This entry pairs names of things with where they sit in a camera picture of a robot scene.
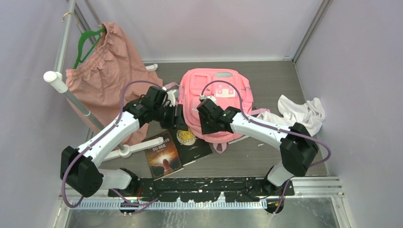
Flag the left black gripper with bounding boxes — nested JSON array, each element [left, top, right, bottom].
[[153, 103, 187, 131]]

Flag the Moon and Sixpence book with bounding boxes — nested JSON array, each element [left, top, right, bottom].
[[168, 128, 212, 166]]

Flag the pink student backpack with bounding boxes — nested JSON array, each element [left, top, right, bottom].
[[164, 68, 269, 153]]

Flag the Three Days To See book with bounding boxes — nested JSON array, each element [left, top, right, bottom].
[[144, 130, 183, 181]]

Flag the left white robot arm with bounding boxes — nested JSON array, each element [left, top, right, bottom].
[[60, 86, 187, 198]]

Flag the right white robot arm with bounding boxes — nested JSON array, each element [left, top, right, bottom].
[[197, 98, 318, 195]]

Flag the pink shorts on hanger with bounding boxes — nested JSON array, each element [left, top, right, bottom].
[[66, 22, 163, 126]]

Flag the white crumpled cloth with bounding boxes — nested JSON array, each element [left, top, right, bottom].
[[257, 95, 325, 136]]

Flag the green clothes hanger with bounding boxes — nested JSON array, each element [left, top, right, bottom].
[[73, 27, 107, 69]]

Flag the white clothes rack stand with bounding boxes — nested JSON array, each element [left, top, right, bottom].
[[43, 0, 163, 161]]

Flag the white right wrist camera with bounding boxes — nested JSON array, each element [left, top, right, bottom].
[[199, 95, 217, 105]]

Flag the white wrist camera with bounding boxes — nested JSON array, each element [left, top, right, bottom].
[[164, 89, 179, 107], [199, 95, 217, 105]]

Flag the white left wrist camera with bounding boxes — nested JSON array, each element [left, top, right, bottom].
[[164, 89, 179, 107]]

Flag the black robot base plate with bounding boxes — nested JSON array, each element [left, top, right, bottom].
[[119, 177, 284, 202]]

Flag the white slotted cable duct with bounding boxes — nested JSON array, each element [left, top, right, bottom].
[[76, 199, 267, 210]]

